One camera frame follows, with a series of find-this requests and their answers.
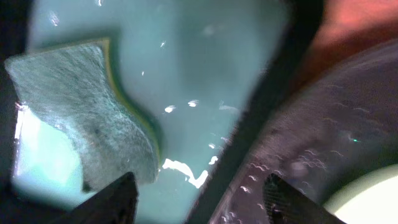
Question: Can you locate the mint green plate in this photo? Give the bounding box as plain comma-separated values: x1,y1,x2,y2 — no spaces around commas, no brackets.
324,165,397,224

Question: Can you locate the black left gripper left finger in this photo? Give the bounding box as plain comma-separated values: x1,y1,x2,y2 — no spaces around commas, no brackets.
50,172,139,224

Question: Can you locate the black round tray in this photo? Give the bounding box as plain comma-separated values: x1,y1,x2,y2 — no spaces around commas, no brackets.
210,40,397,223

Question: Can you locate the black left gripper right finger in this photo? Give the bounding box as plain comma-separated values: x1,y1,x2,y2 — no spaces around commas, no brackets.
263,174,345,224

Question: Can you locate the black rectangular soapy water tray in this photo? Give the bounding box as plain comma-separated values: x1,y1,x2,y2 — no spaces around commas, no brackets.
1,1,324,223

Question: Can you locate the green yellow sponge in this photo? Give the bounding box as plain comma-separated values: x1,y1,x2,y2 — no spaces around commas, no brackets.
4,39,160,190

